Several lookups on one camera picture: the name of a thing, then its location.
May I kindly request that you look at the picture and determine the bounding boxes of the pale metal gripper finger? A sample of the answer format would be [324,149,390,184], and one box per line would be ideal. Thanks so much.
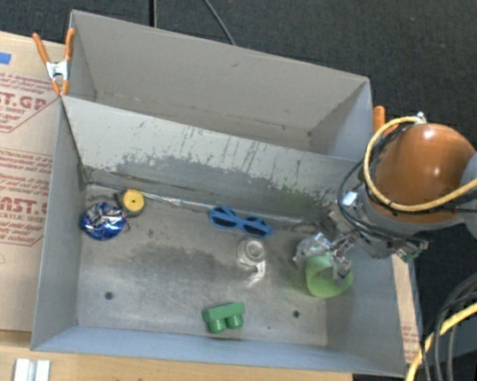
[292,229,333,275]
[324,237,357,287]

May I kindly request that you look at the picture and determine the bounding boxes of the light green plastic cup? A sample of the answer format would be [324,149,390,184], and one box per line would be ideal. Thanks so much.
[299,248,358,303]

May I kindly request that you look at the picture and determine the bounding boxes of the clear glass jar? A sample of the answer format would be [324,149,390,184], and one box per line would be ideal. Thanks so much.
[230,235,273,291]

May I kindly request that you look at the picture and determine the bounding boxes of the blue sunglasses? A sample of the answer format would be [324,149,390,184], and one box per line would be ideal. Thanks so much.
[207,204,277,240]

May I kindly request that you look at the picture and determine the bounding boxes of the green toy building block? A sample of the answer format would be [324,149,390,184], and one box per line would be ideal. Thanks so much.
[198,295,248,339]

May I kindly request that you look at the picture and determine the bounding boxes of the grey metal bin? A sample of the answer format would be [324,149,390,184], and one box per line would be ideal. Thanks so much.
[17,9,454,381]

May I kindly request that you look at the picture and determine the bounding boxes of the yellow and black round tape measure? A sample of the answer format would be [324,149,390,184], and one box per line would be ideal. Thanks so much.
[111,185,149,219]

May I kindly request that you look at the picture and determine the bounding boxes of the blue crumpled foil packet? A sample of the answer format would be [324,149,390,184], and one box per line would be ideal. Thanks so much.
[76,198,132,245]

